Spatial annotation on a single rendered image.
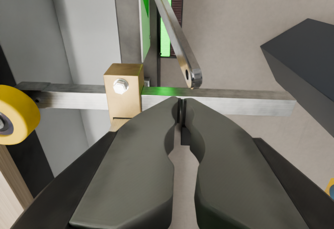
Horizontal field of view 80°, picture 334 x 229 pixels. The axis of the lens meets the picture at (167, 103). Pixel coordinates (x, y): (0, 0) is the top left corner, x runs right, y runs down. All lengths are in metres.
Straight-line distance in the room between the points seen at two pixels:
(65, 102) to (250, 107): 0.29
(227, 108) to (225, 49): 0.88
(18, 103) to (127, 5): 0.24
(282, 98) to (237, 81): 0.94
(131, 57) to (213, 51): 0.79
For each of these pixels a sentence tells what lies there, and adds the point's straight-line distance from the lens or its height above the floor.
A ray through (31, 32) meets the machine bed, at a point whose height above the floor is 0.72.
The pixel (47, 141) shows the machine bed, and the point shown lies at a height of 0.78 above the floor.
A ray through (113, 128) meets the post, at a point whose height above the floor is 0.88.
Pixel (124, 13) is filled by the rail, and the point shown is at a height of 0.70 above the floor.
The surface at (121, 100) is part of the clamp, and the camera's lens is 0.31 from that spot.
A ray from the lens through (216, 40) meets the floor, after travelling 1.16.
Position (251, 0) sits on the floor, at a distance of 1.17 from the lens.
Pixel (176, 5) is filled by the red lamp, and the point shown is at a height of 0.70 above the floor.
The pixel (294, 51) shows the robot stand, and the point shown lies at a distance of 1.04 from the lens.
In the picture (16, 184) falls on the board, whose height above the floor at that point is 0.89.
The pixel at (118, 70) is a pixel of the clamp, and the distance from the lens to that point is 0.31.
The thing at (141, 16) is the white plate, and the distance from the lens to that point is 0.32.
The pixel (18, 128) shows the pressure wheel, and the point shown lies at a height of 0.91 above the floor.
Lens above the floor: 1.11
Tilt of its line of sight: 59 degrees down
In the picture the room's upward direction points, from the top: 176 degrees counter-clockwise
